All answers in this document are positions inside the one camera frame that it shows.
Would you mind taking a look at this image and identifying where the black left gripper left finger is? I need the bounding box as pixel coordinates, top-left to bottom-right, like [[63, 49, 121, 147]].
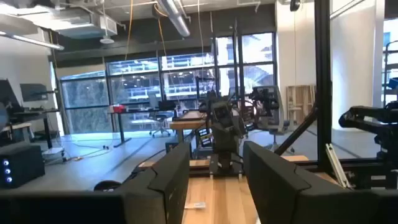
[[124, 142, 191, 224]]

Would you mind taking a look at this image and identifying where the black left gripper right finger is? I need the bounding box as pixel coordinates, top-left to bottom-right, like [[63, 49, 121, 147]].
[[243, 141, 312, 224]]

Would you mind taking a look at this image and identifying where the wooden workbench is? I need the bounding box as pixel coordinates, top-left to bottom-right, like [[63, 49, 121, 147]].
[[169, 111, 208, 144]]

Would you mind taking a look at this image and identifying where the grey office chair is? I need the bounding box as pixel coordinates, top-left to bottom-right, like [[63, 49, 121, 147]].
[[256, 85, 292, 152]]

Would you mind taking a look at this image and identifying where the black office chair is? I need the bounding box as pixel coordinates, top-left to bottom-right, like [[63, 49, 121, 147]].
[[149, 100, 177, 138]]

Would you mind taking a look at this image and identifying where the silver aluminium bar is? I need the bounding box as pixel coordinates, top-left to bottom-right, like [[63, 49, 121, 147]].
[[325, 142, 354, 190]]

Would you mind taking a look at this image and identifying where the wooden shelf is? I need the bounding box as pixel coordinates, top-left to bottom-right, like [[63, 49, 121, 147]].
[[285, 84, 317, 125]]

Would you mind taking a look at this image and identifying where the black standing desk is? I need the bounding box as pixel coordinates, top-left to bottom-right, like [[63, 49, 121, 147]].
[[107, 107, 175, 147]]

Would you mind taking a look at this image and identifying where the black computer with blue lights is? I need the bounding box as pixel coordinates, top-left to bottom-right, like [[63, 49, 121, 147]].
[[0, 144, 46, 189]]

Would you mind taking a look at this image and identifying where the blue storage rack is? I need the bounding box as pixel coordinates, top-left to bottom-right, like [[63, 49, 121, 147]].
[[382, 40, 398, 106]]

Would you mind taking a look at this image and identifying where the ceiling air unit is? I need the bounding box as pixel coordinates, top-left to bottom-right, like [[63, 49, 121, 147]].
[[46, 7, 118, 40]]

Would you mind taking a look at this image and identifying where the dark desk monitor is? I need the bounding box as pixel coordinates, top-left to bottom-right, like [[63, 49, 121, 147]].
[[0, 79, 22, 113]]

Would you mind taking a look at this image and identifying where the ceiling light tube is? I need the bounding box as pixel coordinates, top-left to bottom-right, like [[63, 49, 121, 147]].
[[0, 30, 65, 51]]

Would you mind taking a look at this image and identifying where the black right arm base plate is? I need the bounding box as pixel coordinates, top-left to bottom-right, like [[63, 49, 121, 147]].
[[208, 154, 244, 179]]

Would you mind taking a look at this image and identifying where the orange hanging cable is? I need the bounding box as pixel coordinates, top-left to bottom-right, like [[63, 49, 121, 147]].
[[124, 0, 134, 62], [157, 18, 167, 57]]

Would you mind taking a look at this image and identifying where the silver ventilation duct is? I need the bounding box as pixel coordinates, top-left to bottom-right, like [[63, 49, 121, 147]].
[[152, 0, 191, 37]]

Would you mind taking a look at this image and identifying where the black aluminium table frame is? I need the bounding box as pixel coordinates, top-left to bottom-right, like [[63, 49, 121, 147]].
[[273, 0, 398, 190]]

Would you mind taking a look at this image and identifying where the wall mounted monitor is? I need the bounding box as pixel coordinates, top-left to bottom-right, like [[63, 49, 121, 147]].
[[20, 83, 49, 102]]

